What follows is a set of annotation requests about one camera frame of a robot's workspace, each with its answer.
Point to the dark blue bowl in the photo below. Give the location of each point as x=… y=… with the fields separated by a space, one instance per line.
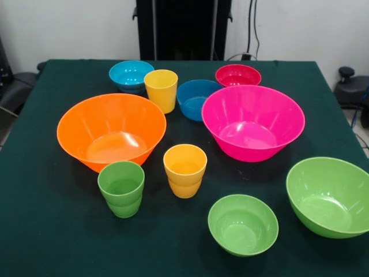
x=190 y=109

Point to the ridged yellow cup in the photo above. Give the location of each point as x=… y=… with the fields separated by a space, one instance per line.
x=184 y=184

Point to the smooth yellow cup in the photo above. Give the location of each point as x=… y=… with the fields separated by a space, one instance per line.
x=161 y=98

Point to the large pink bowl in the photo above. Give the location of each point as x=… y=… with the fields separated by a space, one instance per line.
x=259 y=109

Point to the small red bowl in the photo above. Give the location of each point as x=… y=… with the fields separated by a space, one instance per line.
x=236 y=76

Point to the small light blue bowl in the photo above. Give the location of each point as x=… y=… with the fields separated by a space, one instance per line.
x=127 y=72

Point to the ridged green cup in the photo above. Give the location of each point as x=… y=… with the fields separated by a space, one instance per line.
x=121 y=202

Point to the large orange bowl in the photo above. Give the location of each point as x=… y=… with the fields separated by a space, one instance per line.
x=86 y=121

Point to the black plug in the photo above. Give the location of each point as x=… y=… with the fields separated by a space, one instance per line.
x=245 y=56

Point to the small green bowl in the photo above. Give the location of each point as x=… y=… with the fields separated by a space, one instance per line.
x=242 y=231

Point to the large green bowl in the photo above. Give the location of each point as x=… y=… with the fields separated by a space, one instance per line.
x=325 y=202

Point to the dark green tablecloth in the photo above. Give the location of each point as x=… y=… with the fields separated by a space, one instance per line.
x=43 y=231

